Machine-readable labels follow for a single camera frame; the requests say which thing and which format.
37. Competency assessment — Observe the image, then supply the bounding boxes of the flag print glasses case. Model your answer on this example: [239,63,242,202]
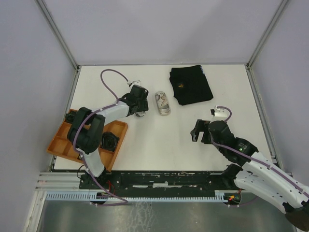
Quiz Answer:
[135,112,146,117]

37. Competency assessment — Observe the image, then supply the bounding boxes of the map print glasses case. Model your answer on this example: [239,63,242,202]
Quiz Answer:
[155,91,171,116]

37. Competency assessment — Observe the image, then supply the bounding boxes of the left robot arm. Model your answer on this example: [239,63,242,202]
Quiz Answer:
[67,85,149,189]

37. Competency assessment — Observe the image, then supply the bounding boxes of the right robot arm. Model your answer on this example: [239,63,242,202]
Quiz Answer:
[190,119,309,232]

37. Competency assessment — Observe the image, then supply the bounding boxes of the black sunglasses in tray corner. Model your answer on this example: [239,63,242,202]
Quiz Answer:
[65,111,76,124]

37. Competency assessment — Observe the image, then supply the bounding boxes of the black folded cloth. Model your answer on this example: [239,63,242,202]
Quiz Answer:
[169,65,213,106]

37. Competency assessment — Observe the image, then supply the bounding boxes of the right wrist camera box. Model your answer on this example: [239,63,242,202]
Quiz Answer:
[211,106,229,120]

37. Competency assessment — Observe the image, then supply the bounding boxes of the right corner aluminium post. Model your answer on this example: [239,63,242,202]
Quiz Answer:
[246,0,290,68]

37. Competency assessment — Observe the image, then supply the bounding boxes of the corner aluminium post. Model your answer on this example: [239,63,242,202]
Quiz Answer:
[35,0,79,70]
[246,0,290,68]

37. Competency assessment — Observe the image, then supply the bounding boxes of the light blue cable duct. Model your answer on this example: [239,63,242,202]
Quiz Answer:
[45,190,230,202]

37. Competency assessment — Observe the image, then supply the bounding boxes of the aluminium frame rail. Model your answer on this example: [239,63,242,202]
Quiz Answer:
[36,171,296,191]

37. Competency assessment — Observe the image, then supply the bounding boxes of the left corner aluminium post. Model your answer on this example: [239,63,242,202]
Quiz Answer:
[35,0,79,70]

